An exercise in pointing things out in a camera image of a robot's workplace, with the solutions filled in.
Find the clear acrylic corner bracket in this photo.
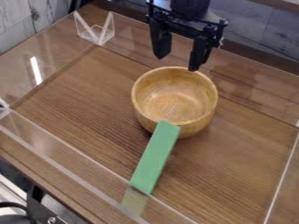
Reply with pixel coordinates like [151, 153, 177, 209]
[73, 11, 115, 46]

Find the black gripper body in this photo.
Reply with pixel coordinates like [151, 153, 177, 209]
[145, 0, 230, 47]

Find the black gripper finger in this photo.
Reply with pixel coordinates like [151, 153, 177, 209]
[188, 36, 211, 72]
[149, 17, 172, 60]

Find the wooden bowl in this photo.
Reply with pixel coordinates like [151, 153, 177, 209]
[131, 66, 220, 139]

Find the green rectangular stick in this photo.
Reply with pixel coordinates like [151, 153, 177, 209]
[129, 121, 181, 194]

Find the black table leg bracket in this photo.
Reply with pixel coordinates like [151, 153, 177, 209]
[27, 185, 67, 224]

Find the black cable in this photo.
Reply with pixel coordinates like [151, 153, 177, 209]
[0, 200, 29, 224]

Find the clear acrylic tray wall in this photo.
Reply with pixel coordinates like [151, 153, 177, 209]
[0, 100, 197, 224]

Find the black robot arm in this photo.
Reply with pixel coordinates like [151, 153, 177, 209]
[145, 0, 230, 72]

